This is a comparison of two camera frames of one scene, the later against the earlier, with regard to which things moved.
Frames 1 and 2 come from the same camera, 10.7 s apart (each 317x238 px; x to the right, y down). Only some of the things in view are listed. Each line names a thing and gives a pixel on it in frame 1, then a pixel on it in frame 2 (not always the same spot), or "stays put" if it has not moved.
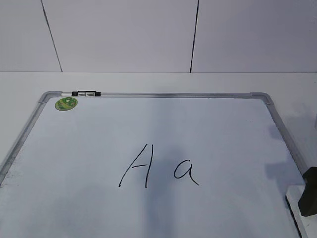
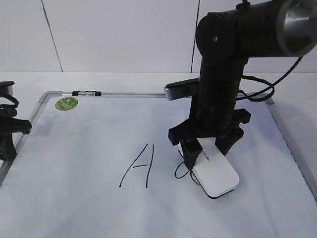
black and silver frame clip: (86, 93) stays put
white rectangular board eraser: (293, 194) -> (213, 171)
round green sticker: (66, 103) stays put
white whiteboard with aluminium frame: (149, 164) stays put
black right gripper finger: (307, 202) -> (186, 134)
